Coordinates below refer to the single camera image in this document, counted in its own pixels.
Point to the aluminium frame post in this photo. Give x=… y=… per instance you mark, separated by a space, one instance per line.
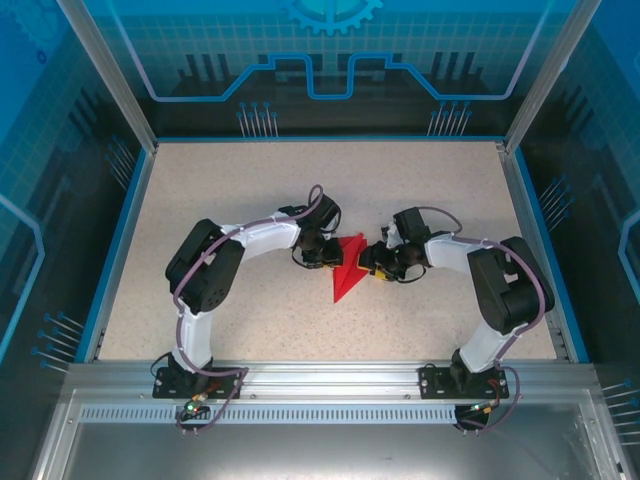
x=547 y=75
x=107 y=75

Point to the black machine base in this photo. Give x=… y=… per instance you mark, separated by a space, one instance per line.
x=330 y=380

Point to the red paper sheet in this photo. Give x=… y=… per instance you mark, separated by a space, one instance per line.
x=345 y=285

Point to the grey sheet metal panel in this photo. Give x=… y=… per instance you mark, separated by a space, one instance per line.
x=320 y=450

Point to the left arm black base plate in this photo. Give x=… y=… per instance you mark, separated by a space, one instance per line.
x=167 y=387

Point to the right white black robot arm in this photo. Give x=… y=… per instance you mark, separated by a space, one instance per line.
x=450 y=255

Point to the aluminium side rail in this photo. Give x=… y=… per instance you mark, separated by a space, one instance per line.
x=138 y=200
x=520 y=200

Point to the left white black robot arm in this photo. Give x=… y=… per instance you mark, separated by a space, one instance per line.
x=265 y=240

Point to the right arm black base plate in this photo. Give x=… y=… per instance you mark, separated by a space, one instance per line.
x=430 y=385

